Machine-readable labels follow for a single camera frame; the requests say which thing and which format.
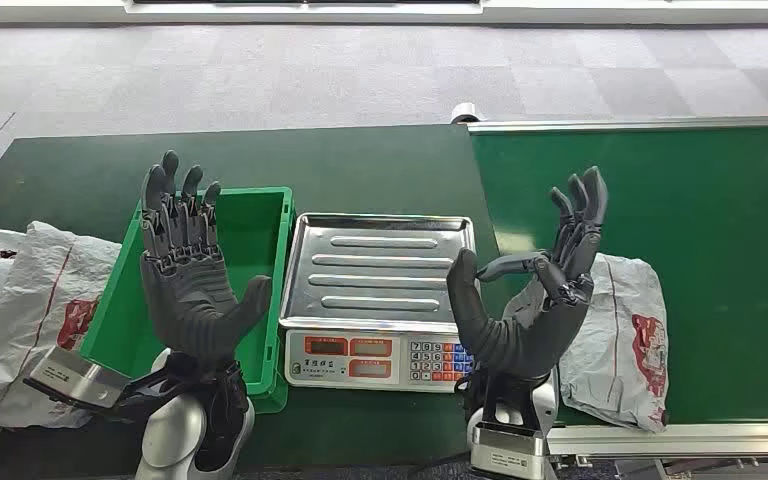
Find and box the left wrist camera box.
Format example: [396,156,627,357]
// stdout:
[24,345,132,409]

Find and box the grey package red print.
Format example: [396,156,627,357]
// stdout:
[503,252,670,435]

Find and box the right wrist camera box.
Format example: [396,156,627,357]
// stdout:
[468,421,552,480]

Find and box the large white package red print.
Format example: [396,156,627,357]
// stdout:
[0,220,124,431]

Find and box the electronic scale steel tray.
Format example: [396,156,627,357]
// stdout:
[278,212,485,395]

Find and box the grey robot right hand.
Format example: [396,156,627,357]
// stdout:
[446,165,609,383]

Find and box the white wall ledge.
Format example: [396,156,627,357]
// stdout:
[0,0,768,26]

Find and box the green plastic bin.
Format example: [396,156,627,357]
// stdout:
[79,186,296,416]

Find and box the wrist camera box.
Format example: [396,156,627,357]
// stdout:
[468,421,552,480]
[24,345,132,409]

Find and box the white conveyor roller end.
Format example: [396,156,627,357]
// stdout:
[450,102,486,125]

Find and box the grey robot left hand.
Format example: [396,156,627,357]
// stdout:
[138,149,273,364]

